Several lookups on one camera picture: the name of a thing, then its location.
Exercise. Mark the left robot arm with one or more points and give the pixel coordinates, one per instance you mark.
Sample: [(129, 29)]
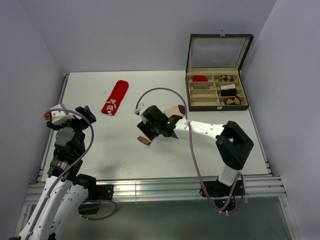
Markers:
[(65, 189)]

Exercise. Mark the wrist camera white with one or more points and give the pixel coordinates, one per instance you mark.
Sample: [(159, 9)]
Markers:
[(58, 117), (139, 109)]

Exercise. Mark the rolled red sock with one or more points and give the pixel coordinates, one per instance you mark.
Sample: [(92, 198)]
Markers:
[(199, 78)]

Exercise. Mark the black compartment storage box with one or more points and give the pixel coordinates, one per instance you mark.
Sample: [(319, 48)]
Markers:
[(213, 55)]

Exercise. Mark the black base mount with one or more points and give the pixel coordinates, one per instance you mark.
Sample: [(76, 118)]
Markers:
[(96, 199), (220, 193)]

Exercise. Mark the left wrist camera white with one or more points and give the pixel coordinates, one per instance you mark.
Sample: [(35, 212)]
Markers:
[(58, 117)]

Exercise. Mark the rolled checkered sock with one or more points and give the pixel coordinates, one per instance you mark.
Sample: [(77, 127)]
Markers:
[(236, 100), (226, 78)]

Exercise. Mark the rolled checkered sock lower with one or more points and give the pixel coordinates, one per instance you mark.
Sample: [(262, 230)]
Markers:
[(236, 100)]

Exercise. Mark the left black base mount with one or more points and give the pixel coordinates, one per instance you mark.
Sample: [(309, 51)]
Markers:
[(96, 199)]

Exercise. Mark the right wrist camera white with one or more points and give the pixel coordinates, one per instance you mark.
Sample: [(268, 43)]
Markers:
[(139, 109)]

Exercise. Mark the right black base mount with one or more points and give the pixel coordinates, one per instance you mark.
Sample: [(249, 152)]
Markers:
[(220, 193)]

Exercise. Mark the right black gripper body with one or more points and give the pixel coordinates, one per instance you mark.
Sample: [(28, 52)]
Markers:
[(156, 126)]

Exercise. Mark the aluminium frame rail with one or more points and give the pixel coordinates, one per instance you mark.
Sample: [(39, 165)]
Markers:
[(180, 189)]

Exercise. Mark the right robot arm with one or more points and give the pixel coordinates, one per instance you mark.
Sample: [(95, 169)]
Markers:
[(232, 143)]

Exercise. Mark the rolled checkered sock upper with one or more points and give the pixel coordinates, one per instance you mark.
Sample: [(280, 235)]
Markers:
[(226, 78)]

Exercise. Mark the beige sock brown toe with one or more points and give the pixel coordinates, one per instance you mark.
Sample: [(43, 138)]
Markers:
[(175, 110)]

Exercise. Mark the red sock white pattern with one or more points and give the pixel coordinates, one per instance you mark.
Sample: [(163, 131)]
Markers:
[(113, 102)]

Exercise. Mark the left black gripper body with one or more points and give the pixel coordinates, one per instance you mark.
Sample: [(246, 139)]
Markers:
[(78, 124)]

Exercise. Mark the rolled white black sock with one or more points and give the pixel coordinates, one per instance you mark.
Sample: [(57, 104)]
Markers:
[(228, 87)]

